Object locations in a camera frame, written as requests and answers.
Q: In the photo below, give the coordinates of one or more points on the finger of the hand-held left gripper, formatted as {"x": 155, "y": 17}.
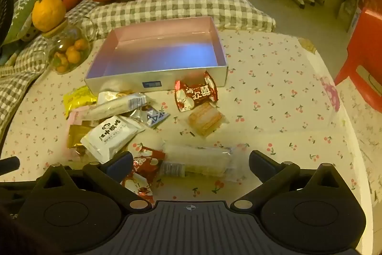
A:
{"x": 9, "y": 164}

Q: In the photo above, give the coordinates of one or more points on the silver packet with blue triangles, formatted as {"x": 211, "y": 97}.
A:
{"x": 155, "y": 117}

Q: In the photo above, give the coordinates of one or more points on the red plastic stool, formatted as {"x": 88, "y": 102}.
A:
{"x": 364, "y": 43}

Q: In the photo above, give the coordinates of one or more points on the green plush toy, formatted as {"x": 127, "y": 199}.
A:
{"x": 28, "y": 32}

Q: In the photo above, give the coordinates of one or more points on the long clear cracker packet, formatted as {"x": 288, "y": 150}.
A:
{"x": 197, "y": 159}

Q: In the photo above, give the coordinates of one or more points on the yellow citrus fruit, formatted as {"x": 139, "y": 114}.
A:
{"x": 47, "y": 14}

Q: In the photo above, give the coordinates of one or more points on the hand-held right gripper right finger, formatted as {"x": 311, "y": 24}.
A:
{"x": 259, "y": 164}

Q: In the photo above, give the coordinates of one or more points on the gold snack packet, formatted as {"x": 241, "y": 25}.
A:
{"x": 76, "y": 135}

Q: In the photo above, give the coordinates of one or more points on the white packet with black print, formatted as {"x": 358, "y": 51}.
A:
{"x": 110, "y": 135}

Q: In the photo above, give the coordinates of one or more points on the clear wafer packet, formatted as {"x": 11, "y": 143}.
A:
{"x": 206, "y": 119}

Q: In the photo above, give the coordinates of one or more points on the silver box with pink inside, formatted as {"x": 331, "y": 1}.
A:
{"x": 155, "y": 49}

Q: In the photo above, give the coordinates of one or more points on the pink snack packet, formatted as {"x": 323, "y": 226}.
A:
{"x": 76, "y": 117}

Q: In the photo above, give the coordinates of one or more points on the white and yellow snack packet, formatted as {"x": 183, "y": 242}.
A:
{"x": 109, "y": 97}

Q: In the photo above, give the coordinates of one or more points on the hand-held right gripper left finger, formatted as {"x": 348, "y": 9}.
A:
{"x": 119, "y": 162}

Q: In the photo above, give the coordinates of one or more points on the glass jar with small oranges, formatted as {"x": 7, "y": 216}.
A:
{"x": 68, "y": 49}

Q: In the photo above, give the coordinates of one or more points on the black fan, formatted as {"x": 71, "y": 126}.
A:
{"x": 4, "y": 4}

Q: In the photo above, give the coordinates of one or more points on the red candy packet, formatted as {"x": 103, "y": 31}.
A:
{"x": 146, "y": 162}
{"x": 194, "y": 95}

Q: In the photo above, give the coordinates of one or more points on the cherry print tablecloth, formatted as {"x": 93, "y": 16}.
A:
{"x": 268, "y": 93}

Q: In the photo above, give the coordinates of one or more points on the green pillow with white pattern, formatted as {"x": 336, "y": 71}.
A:
{"x": 24, "y": 7}

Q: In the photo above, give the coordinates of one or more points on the grey checked blanket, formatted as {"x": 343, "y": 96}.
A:
{"x": 179, "y": 4}

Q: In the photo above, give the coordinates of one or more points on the long white barcode packet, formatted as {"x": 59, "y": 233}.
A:
{"x": 119, "y": 107}

